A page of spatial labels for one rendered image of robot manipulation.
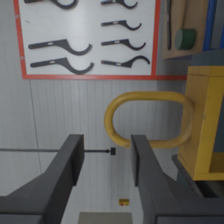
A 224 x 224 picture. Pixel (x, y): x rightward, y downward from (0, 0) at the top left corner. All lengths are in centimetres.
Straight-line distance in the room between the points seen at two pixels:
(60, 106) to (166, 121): 136
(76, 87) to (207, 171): 188
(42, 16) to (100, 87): 99
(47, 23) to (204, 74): 199
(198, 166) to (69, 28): 194
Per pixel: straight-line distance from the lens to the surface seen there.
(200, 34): 90
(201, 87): 24
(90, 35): 200
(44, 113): 224
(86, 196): 273
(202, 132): 24
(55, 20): 211
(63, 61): 198
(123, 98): 22
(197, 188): 56
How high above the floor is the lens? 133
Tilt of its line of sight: level
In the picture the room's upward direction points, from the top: 90 degrees counter-clockwise
